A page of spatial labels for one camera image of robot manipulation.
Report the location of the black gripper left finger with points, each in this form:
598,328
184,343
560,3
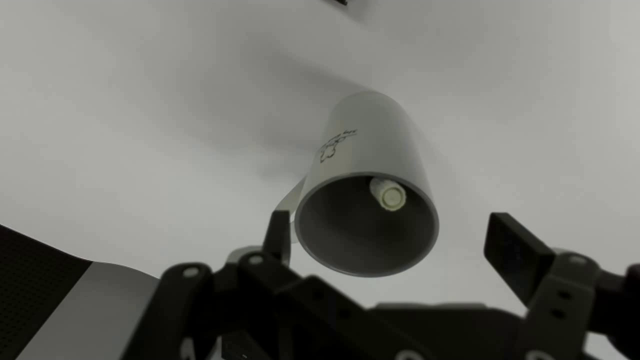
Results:
277,241

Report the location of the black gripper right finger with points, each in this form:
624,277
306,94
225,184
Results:
519,256

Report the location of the white ceramic mug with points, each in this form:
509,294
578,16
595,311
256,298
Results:
364,204

